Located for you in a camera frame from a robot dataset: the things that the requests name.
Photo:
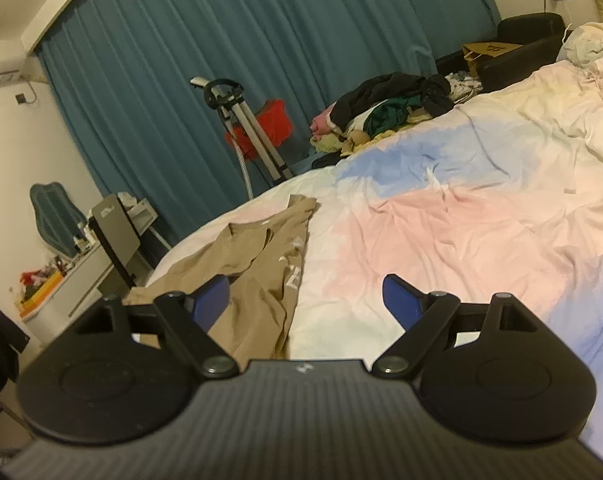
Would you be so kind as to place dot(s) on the wavy frame mirror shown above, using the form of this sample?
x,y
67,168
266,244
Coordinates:
x,y
56,217

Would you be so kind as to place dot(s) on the orange tray of small things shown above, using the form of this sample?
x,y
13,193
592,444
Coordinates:
x,y
40,285

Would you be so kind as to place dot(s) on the white tissue box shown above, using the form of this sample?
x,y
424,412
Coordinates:
x,y
140,212

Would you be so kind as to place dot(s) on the red cloth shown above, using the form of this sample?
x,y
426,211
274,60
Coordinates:
x,y
271,122

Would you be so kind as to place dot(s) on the pile of mixed clothes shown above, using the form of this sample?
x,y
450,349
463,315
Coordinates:
x,y
386,107

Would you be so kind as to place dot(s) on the white pillow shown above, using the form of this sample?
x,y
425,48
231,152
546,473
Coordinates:
x,y
589,42

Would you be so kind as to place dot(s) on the garment steamer stand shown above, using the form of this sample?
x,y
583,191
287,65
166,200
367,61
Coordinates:
x,y
241,120

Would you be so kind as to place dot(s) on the teal curtain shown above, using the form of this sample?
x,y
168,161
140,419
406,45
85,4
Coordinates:
x,y
241,60

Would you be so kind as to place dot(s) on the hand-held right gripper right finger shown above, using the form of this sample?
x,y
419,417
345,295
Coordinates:
x,y
401,302

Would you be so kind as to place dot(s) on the brown paper bag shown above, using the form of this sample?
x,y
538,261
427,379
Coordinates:
x,y
486,52

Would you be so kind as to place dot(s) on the tan pants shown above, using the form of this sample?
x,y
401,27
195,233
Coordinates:
x,y
261,280

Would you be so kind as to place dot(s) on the white dresser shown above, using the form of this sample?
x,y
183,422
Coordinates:
x,y
68,285

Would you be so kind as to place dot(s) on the pastel bed sheet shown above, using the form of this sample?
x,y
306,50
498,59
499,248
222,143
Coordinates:
x,y
456,200

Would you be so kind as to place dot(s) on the small dark wall switch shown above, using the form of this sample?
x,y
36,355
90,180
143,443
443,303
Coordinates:
x,y
20,98

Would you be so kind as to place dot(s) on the black armchair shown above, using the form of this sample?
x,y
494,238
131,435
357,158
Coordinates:
x,y
516,47

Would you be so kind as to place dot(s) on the white air conditioner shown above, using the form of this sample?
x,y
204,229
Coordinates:
x,y
1,67

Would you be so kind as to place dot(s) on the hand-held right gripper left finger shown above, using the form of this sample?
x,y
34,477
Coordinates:
x,y
212,300

